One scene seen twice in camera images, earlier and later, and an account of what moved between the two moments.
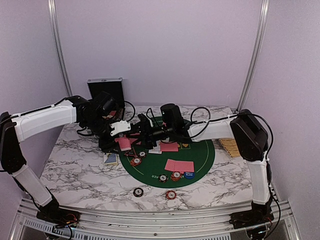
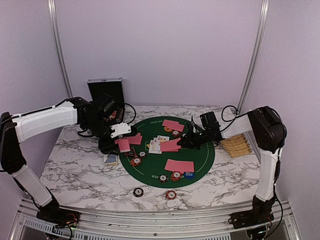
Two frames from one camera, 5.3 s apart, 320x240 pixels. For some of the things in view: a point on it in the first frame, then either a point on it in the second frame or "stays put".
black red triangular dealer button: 131,152 stays put
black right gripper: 145,128 to 188,138
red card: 184,166 stays put
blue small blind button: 189,175 stays put
